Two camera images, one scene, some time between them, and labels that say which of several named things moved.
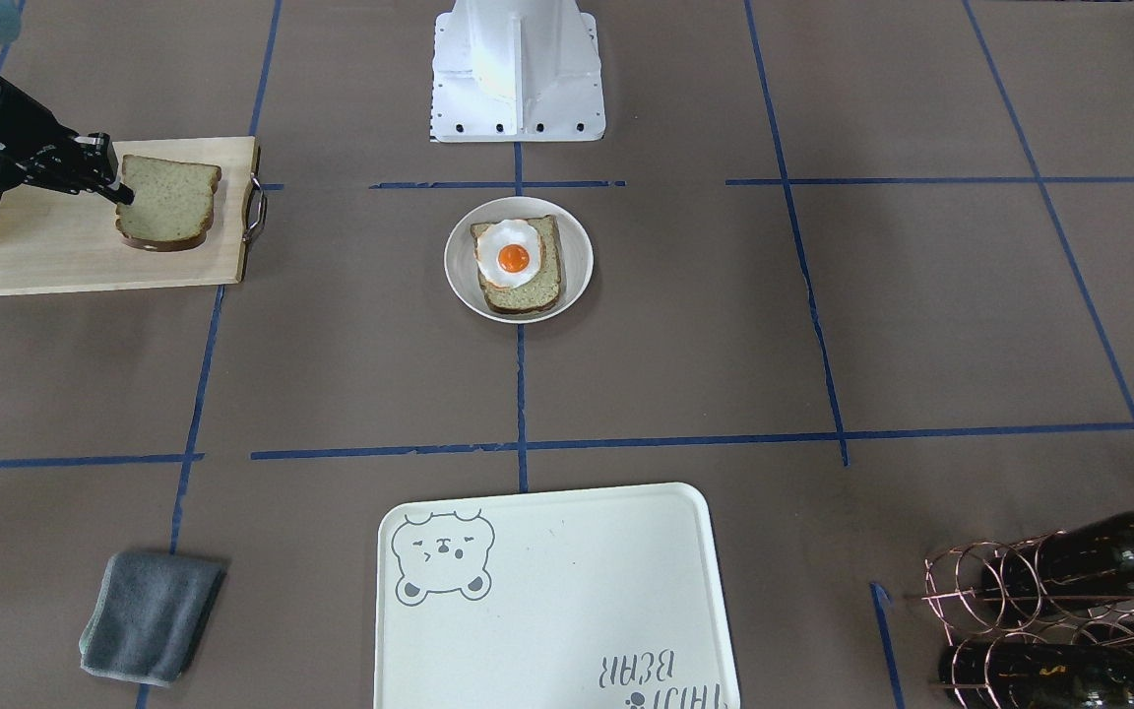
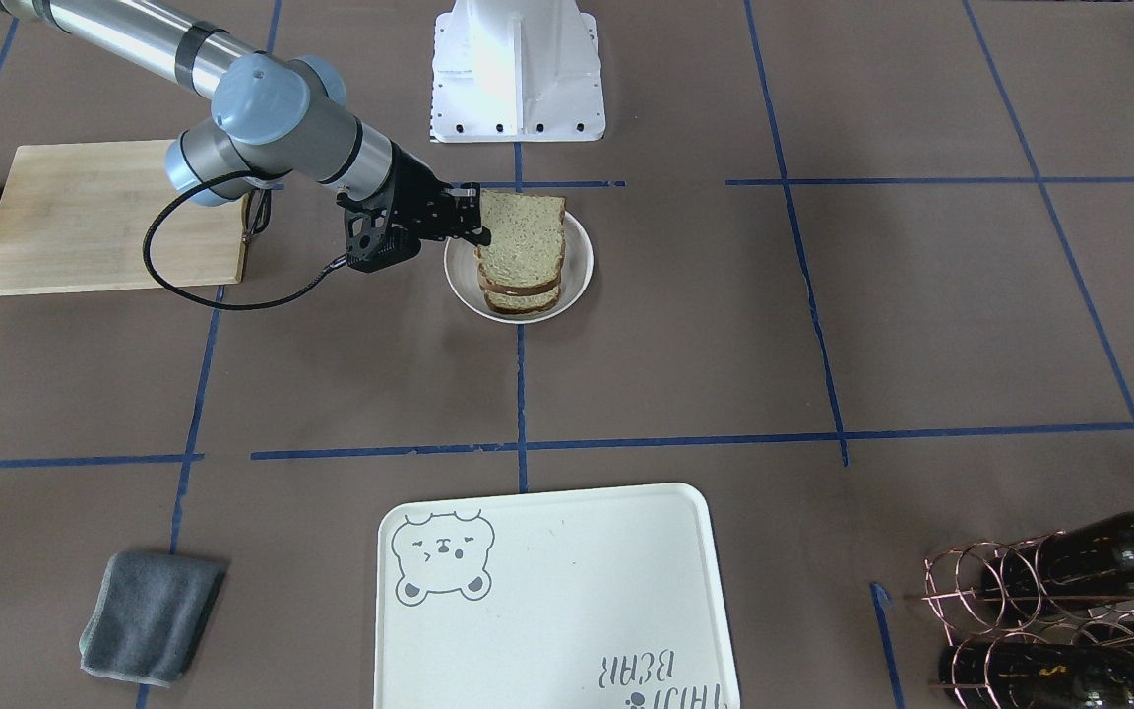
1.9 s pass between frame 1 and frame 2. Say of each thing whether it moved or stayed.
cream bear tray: stayed
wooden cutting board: stayed
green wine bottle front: stayed
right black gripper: moved
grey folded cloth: stayed
